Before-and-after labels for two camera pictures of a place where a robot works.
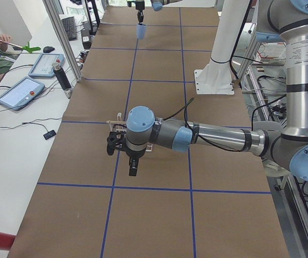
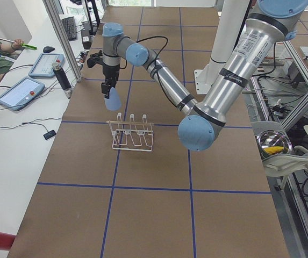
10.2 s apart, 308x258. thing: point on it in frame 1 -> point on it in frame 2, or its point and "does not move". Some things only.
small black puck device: [49, 134] does not move
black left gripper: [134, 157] -> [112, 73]
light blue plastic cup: [141, 31] -> [114, 101]
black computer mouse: [47, 49] does not move
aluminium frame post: [65, 39] does not move
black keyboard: [69, 23] does not move
